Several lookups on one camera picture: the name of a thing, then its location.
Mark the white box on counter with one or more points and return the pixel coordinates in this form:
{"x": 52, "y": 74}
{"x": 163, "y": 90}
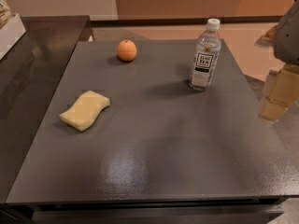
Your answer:
{"x": 10, "y": 34}

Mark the packaged item on box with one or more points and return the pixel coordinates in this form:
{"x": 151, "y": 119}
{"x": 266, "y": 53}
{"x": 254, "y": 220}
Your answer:
{"x": 5, "y": 13}

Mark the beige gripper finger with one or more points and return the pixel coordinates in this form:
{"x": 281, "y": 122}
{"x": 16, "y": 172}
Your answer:
{"x": 269, "y": 36}
{"x": 280, "y": 91}

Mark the yellow sponge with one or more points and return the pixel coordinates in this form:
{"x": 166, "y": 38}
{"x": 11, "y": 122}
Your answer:
{"x": 83, "y": 113}

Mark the orange fruit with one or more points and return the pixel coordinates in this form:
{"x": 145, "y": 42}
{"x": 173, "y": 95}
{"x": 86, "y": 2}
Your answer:
{"x": 127, "y": 50}

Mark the clear plastic water bottle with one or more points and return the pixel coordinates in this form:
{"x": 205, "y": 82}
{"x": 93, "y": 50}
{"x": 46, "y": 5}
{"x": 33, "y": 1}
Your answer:
{"x": 207, "y": 51}

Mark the dark side counter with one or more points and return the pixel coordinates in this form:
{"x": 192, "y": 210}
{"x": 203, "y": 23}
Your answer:
{"x": 29, "y": 76}

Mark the grey robot gripper body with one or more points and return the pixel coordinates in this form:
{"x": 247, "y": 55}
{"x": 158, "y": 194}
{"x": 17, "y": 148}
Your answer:
{"x": 288, "y": 37}

